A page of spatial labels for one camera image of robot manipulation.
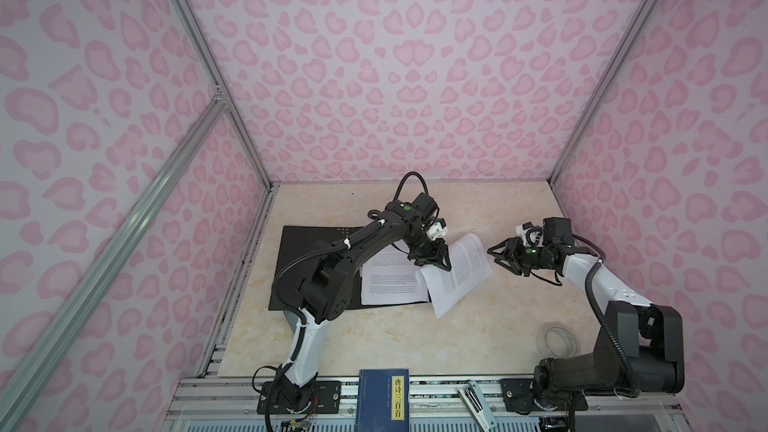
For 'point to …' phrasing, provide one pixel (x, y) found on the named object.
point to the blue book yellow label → (383, 400)
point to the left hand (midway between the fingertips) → (448, 264)
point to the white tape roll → (557, 342)
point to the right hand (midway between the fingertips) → (495, 250)
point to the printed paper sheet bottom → (470, 268)
